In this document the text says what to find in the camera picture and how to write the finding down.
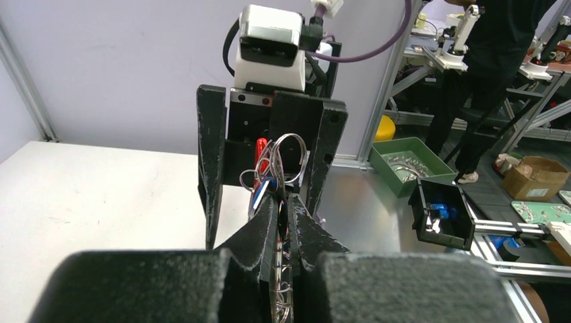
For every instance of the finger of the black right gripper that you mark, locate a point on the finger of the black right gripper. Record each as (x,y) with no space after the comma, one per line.
(330,130)
(211,121)

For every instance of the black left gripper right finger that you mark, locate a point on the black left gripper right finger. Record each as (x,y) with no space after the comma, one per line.
(332,284)

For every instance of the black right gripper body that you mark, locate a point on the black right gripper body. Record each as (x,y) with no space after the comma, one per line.
(267,115)

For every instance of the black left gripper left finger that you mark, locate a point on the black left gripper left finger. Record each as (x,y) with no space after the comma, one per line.
(221,285)

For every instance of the keyring bunch with tags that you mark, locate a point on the keyring bunch with tags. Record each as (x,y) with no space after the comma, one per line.
(276,267)

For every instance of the blue tag key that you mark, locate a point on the blue tag key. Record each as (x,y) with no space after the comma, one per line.
(267,185)

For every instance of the yellow round object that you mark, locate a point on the yellow round object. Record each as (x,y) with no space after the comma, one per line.
(386,129)

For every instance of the green storage bin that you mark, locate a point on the green storage bin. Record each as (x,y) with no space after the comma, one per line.
(400,162)

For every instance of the black storage bin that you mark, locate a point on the black storage bin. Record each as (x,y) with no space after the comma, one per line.
(441,215)

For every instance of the person in black clothes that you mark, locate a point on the person in black clothes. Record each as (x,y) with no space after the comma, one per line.
(498,44)

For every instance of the cardboard box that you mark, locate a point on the cardboard box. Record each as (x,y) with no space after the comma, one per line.
(535,179)

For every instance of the aluminium frame post right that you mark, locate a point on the aluminium frame post right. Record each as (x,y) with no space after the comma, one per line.
(386,85)

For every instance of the aluminium frame post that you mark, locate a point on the aluminium frame post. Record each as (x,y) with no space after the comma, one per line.
(386,85)
(24,84)

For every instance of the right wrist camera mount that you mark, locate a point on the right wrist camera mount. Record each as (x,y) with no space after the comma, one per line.
(269,49)

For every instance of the aluminium frame post left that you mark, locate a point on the aluminium frame post left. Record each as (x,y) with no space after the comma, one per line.
(24,84)

